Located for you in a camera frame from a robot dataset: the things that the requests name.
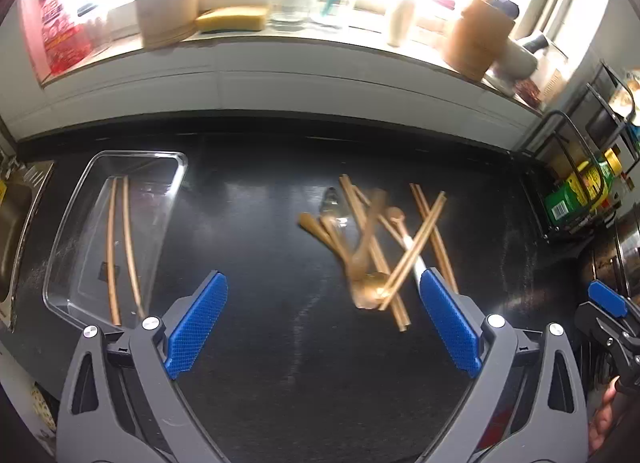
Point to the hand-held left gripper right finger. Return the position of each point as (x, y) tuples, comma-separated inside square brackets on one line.
[(450, 323)]

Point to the white stone mortar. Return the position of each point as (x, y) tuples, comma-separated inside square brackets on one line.
[(517, 63)]

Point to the white plastic bottle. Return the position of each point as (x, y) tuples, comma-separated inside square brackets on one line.
[(400, 20)]

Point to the person's right hand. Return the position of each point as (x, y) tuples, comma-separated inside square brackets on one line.
[(602, 418)]

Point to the steel sink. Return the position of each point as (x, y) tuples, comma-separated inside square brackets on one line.
[(15, 233)]

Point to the plain bamboo container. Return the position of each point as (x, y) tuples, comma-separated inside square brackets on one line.
[(165, 3)]

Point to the tall black shelf rack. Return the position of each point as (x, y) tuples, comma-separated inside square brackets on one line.
[(602, 93)]

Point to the engraved bamboo utensil holder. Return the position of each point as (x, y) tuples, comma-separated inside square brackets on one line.
[(475, 43)]

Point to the pile of wooden chopsticks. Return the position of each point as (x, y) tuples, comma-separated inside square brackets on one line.
[(350, 198)]

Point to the yellow cap oil bottle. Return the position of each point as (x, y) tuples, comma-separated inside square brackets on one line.
[(607, 168)]

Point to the wooden chopstick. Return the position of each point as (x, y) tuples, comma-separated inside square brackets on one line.
[(130, 253), (113, 253)]

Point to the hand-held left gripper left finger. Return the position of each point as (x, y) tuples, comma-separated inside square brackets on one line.
[(197, 323)]

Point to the grey stone pestle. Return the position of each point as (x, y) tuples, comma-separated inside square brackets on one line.
[(536, 41)]

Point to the yellow sponge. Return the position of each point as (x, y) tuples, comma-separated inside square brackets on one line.
[(232, 18)]

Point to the clear jar red lid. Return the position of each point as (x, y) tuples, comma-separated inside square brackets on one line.
[(444, 2)]

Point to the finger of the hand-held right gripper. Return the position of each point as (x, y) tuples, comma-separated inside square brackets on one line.
[(607, 338), (607, 298)]

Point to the green label oil bottle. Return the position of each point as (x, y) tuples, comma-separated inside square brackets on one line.
[(562, 200)]

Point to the dark metal pot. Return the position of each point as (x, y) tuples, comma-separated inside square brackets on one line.
[(607, 258)]

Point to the clear plastic tray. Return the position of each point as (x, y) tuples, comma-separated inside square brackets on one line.
[(150, 203)]

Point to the glass jar of chili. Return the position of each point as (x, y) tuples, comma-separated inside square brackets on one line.
[(529, 90)]

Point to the wooden spoon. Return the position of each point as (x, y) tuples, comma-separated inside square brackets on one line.
[(332, 238), (372, 215), (310, 223)]

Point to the silver metal spoon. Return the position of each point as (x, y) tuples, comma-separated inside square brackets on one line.
[(332, 203)]

